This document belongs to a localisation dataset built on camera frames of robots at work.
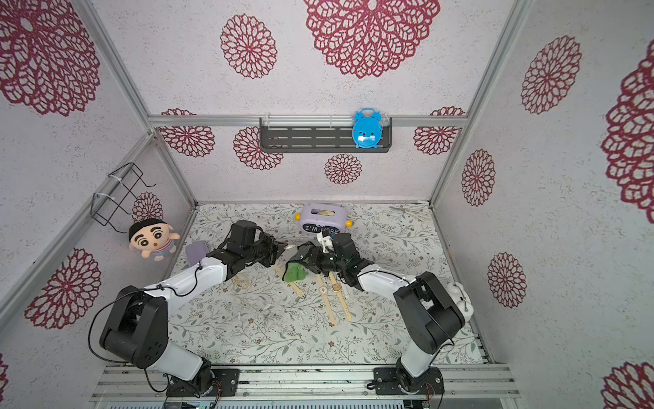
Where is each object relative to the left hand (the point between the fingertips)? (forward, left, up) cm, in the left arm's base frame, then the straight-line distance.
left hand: (290, 242), depth 87 cm
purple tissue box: (+17, -8, -8) cm, 20 cm away
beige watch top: (-3, -1, +2) cm, 3 cm away
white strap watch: (-10, -19, -15) cm, 26 cm away
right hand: (-6, -2, 0) cm, 7 cm away
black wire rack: (+2, +52, +17) cm, 55 cm away
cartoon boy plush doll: (-1, +45, +4) cm, 45 cm away
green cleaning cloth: (-11, -2, -2) cm, 11 cm away
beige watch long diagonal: (-9, -1, -16) cm, 19 cm away
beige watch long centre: (-10, -11, -15) cm, 22 cm away
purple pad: (+5, +39, -14) cm, 42 cm away
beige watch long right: (-10, -16, -15) cm, 24 cm away
